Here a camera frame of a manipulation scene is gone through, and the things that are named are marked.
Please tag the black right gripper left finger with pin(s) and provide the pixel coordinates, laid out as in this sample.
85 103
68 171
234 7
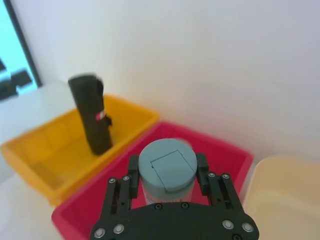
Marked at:
120 195

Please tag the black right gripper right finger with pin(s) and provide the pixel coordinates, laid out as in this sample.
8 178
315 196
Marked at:
222 192

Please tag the canister with grey-blue lid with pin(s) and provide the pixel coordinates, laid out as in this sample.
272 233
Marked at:
166 165

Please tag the red plastic bin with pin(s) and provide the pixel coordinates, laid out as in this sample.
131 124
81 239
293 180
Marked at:
225 160

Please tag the cream plastic bin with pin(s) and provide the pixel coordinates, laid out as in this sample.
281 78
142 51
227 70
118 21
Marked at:
282 195

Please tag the yellow plastic bin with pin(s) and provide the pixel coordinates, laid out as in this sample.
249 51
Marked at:
62 155

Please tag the black folded umbrella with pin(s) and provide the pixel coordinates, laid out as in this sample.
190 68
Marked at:
92 112

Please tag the black-framed bright screen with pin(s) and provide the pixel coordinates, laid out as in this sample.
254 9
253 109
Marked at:
12 50

